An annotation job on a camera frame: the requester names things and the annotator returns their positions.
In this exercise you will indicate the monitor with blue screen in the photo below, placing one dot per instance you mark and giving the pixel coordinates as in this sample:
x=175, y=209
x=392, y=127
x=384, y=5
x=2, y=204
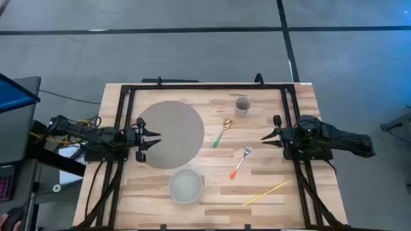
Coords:
x=14, y=94

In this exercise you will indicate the black stand beam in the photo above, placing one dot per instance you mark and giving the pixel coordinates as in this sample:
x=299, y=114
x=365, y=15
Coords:
x=57, y=162

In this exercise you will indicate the person's hand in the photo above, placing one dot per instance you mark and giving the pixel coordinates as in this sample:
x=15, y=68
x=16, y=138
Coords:
x=4, y=223

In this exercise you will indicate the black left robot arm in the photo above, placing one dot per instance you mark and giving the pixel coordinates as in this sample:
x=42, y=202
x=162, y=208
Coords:
x=96, y=134

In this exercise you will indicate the yellow chopstick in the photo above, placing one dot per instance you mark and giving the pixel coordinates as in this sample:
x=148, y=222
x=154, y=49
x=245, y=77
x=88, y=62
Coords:
x=266, y=192

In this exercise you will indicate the black keyboard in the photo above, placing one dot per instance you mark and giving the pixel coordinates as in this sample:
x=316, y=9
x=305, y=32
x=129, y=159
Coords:
x=6, y=183

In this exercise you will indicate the white tape roll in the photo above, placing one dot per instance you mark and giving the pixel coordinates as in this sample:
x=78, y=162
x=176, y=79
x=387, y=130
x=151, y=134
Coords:
x=56, y=188

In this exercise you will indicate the black aluminium table frame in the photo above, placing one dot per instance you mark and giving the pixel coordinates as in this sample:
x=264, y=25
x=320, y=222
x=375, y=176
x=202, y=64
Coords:
x=208, y=86

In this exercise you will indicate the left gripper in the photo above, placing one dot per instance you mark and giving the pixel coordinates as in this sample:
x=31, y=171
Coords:
x=133, y=136

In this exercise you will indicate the black flat bar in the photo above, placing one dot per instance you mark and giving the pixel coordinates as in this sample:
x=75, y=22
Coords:
x=170, y=80

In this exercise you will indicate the grey desk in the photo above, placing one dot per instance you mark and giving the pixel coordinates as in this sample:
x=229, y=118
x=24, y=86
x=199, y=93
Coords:
x=19, y=134

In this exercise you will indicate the grey ceramic cup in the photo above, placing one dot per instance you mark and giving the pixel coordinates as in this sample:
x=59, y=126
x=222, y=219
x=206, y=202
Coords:
x=242, y=106

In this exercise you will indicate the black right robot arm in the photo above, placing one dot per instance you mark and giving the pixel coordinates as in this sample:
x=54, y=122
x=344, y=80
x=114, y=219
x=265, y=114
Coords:
x=346, y=141

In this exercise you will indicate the round grey placemat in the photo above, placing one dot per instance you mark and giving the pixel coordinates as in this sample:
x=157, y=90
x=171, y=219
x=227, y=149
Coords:
x=176, y=128

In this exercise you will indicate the grey stand leg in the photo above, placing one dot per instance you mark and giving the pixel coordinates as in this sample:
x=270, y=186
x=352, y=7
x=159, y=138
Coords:
x=398, y=122

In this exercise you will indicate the black computer mouse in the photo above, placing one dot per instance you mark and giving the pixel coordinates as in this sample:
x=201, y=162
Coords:
x=14, y=216

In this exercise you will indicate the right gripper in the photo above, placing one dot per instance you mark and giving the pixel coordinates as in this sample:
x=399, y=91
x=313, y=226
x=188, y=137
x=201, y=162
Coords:
x=289, y=138

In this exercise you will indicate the black clamp hook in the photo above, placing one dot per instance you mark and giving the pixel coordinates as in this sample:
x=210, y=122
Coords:
x=259, y=79

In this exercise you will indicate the grey ceramic bowl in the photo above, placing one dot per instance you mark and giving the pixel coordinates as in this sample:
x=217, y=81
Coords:
x=185, y=186

